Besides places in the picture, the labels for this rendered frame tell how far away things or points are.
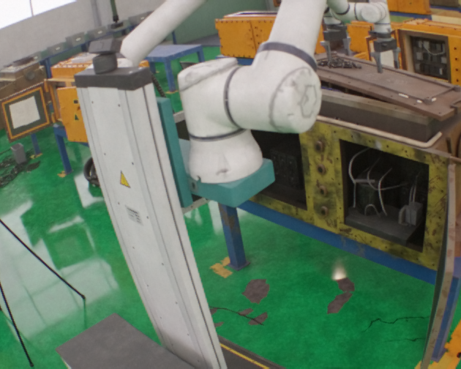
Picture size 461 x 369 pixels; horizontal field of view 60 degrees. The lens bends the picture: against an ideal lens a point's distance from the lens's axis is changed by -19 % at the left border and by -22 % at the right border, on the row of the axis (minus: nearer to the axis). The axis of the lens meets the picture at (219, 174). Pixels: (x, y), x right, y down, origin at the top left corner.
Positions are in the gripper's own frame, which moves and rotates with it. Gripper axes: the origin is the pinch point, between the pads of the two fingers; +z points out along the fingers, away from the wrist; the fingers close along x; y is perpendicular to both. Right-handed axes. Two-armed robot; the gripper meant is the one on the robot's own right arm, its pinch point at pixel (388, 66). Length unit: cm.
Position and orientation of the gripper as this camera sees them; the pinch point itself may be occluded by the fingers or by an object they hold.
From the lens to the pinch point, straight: 210.7
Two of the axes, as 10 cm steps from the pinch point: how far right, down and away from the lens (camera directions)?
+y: 4.6, 3.1, -8.3
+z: 1.8, 8.9, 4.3
